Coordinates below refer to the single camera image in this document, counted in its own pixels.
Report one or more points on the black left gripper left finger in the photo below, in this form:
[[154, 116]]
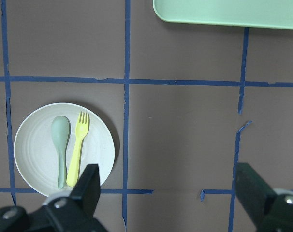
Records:
[[74, 212]]

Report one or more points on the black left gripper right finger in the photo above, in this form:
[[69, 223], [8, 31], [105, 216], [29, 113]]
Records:
[[270, 209]]

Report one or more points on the white round plate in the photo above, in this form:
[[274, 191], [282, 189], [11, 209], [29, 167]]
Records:
[[36, 157]]

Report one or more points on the yellow plastic fork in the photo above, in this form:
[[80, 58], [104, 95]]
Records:
[[81, 131]]

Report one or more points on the pale green spoon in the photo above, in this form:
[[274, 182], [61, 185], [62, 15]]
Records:
[[60, 132]]

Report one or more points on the light green tray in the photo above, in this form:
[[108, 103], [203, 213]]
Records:
[[271, 14]]

